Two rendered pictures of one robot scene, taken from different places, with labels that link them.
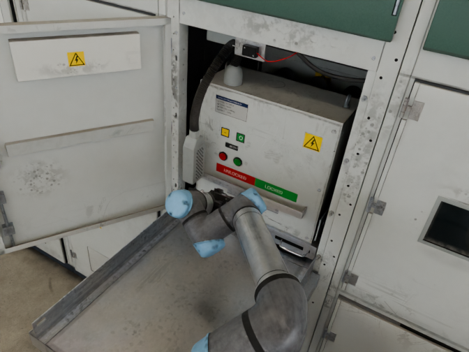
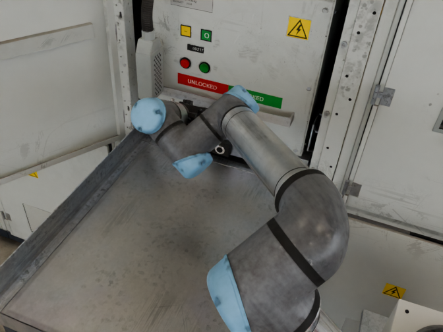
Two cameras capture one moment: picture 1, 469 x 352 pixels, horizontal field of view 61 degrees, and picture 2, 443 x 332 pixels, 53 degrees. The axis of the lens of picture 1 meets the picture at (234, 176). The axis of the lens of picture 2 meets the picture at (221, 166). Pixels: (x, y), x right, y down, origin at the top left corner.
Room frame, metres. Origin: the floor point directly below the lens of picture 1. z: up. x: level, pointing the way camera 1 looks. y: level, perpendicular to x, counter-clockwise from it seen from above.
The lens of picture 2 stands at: (0.04, 0.10, 1.74)
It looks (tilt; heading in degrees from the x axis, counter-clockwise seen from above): 40 degrees down; 351
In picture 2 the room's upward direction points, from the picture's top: 4 degrees clockwise
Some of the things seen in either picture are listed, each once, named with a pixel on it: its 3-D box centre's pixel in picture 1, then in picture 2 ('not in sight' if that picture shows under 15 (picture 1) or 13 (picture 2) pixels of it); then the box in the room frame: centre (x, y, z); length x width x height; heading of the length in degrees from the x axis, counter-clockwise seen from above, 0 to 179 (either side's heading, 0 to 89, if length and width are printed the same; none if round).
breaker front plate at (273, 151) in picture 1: (256, 167); (229, 70); (1.15, -0.07, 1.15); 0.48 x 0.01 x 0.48; 63
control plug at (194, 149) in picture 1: (194, 157); (150, 67); (1.19, 0.15, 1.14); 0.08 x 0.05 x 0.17; 153
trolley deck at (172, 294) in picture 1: (189, 306); (170, 245); (0.81, 0.10, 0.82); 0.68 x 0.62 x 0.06; 153
